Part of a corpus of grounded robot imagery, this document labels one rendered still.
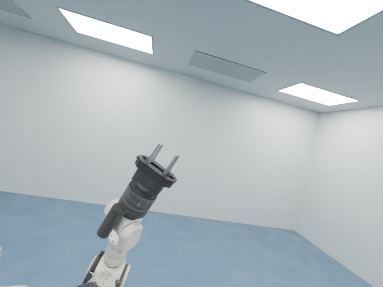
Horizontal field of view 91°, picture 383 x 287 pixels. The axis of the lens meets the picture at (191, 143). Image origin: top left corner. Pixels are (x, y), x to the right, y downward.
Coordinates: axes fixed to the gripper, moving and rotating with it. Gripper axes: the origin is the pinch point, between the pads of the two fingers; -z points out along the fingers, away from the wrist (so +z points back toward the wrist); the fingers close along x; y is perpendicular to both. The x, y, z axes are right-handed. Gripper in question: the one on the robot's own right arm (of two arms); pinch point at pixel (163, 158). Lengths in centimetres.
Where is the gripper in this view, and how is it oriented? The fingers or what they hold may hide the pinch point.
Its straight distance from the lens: 52.4
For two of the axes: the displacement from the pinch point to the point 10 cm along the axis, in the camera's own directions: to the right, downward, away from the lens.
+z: -5.4, 8.2, 2.0
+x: -8.2, -5.7, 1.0
